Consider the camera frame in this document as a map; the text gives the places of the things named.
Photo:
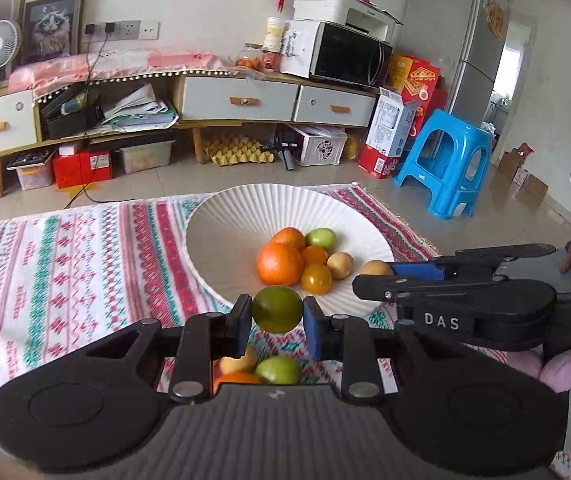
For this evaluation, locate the pale brown kiwi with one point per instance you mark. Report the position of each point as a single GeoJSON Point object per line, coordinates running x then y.
{"type": "Point", "coordinates": [340, 265]}
{"type": "Point", "coordinates": [238, 361]}
{"type": "Point", "coordinates": [375, 267]}

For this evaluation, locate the brown cardboard box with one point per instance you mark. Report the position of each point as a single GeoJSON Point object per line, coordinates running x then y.
{"type": "Point", "coordinates": [510, 165]}
{"type": "Point", "coordinates": [533, 187]}

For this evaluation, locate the long wooden cabinet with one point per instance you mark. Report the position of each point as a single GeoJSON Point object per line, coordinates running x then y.
{"type": "Point", "coordinates": [177, 105]}

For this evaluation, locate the white patterned crate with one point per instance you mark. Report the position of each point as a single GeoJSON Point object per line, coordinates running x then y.
{"type": "Point", "coordinates": [323, 150]}

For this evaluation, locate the black storage box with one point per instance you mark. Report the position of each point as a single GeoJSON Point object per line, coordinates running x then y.
{"type": "Point", "coordinates": [70, 120]}

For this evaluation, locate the white printer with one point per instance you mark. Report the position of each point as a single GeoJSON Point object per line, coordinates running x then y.
{"type": "Point", "coordinates": [335, 7]}

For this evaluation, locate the orange mandarin with stem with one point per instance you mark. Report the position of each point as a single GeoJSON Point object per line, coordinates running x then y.
{"type": "Point", "coordinates": [288, 236]}

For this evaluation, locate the clear bin with orange contents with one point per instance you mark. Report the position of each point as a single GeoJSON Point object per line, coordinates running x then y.
{"type": "Point", "coordinates": [35, 179]}

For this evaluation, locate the black keyboard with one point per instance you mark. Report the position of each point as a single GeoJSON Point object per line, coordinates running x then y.
{"type": "Point", "coordinates": [30, 159]}

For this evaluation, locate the framed cat picture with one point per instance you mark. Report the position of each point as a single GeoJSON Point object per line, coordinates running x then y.
{"type": "Point", "coordinates": [50, 25]}

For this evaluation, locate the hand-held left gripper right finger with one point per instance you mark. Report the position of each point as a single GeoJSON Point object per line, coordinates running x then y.
{"type": "Point", "coordinates": [313, 331]}

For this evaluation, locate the yellowish orange kumquat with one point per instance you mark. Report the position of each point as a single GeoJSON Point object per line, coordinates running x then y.
{"type": "Point", "coordinates": [316, 279]}

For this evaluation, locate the pink fringed cloth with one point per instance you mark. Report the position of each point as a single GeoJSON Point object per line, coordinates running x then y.
{"type": "Point", "coordinates": [115, 62]}

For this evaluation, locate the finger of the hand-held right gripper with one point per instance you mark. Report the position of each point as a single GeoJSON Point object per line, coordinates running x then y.
{"type": "Point", "coordinates": [420, 270]}
{"type": "Point", "coordinates": [380, 287]}

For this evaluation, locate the red cardboard box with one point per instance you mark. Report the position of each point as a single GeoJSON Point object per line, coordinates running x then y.
{"type": "Point", "coordinates": [83, 167]}

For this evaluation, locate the red and yellow gift boxes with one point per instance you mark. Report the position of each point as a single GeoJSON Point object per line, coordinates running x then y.
{"type": "Point", "coordinates": [415, 77]}

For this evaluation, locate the yellowish cup stack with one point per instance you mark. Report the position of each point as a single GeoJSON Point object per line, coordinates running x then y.
{"type": "Point", "coordinates": [274, 35]}

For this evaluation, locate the dark green jujube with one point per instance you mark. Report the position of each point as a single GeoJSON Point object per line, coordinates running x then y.
{"type": "Point", "coordinates": [276, 308]}

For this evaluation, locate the yellow egg tray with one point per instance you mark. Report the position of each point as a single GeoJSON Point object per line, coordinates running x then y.
{"type": "Point", "coordinates": [238, 152]}

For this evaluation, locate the small white box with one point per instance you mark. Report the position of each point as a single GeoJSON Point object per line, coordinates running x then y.
{"type": "Point", "coordinates": [70, 149]}

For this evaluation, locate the silver refrigerator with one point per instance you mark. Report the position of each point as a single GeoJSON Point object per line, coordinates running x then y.
{"type": "Point", "coordinates": [465, 60]}

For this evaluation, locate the patterned woven tablecloth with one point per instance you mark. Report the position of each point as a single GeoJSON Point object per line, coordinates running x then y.
{"type": "Point", "coordinates": [90, 270]}

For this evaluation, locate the red tin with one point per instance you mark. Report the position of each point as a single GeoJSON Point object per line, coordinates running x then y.
{"type": "Point", "coordinates": [271, 61]}

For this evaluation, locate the blue plastic stool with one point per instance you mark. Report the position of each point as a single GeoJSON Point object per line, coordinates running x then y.
{"type": "Point", "coordinates": [458, 127]}

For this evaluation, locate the clear storage bin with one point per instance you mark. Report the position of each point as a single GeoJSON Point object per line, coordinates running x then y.
{"type": "Point", "coordinates": [145, 157]}

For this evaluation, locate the red printed box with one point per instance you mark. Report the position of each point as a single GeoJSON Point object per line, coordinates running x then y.
{"type": "Point", "coordinates": [378, 162]}

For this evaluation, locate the glass jar with oranges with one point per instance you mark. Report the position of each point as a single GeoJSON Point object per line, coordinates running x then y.
{"type": "Point", "coordinates": [250, 60]}

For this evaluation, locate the white wall socket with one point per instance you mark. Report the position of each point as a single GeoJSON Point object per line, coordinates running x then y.
{"type": "Point", "coordinates": [125, 30]}
{"type": "Point", "coordinates": [94, 32]}
{"type": "Point", "coordinates": [149, 30]}

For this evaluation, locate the pile of loose papers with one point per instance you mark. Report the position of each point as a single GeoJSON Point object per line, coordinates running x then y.
{"type": "Point", "coordinates": [140, 110]}

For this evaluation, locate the white desk fan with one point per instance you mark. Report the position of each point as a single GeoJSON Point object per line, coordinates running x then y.
{"type": "Point", "coordinates": [0, 42]}

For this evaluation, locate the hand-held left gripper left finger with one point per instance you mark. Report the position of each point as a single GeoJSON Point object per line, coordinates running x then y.
{"type": "Point", "coordinates": [241, 321]}

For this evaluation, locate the black microwave oven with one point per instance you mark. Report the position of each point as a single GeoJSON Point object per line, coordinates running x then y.
{"type": "Point", "coordinates": [350, 55]}

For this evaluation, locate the white and blue carton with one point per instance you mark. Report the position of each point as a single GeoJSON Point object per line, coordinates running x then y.
{"type": "Point", "coordinates": [390, 122]}

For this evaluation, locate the yellow bag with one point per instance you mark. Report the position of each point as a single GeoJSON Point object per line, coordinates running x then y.
{"type": "Point", "coordinates": [351, 149]}

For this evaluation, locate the black handheld device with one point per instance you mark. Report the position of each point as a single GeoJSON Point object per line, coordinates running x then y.
{"type": "Point", "coordinates": [285, 152]}

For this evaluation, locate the white ribbed plate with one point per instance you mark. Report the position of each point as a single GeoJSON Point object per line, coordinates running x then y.
{"type": "Point", "coordinates": [225, 240]}

